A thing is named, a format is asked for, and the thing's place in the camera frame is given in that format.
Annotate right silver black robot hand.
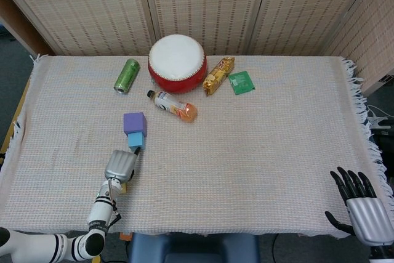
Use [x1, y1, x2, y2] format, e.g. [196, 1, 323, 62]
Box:
[324, 166, 390, 247]

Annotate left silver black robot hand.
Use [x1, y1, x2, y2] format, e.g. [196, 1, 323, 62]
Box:
[103, 147, 142, 183]

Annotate medium blue foam cube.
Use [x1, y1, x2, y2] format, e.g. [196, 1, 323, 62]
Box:
[127, 132, 147, 153]

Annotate blue robot base seat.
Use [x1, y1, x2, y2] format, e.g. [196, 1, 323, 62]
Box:
[127, 232, 261, 263]

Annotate large purple foam cube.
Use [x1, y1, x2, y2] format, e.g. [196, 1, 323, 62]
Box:
[123, 111, 148, 138]

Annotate orange drink plastic bottle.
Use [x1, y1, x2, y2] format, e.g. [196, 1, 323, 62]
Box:
[147, 89, 198, 124]

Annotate black device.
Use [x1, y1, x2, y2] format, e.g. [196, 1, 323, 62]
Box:
[371, 118, 394, 155]

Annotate green drink can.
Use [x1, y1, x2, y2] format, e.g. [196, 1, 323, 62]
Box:
[114, 58, 141, 95]

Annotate beige woven tablecloth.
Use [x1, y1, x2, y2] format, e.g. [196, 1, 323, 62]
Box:
[0, 53, 389, 241]

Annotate red drum white top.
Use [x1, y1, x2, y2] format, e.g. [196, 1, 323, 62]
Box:
[148, 35, 207, 95]

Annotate yellow biscuit pack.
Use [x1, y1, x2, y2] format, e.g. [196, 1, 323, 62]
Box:
[202, 56, 236, 97]

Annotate green sachet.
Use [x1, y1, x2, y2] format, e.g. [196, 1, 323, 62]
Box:
[227, 70, 256, 95]

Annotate woven folding screen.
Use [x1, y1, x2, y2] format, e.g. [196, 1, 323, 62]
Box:
[0, 0, 394, 93]

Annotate brown wooden board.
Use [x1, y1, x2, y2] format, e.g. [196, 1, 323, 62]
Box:
[0, 0, 54, 57]

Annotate black floor cable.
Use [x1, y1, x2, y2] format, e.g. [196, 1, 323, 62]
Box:
[123, 240, 138, 263]

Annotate white cable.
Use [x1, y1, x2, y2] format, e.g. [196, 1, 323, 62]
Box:
[366, 104, 394, 123]

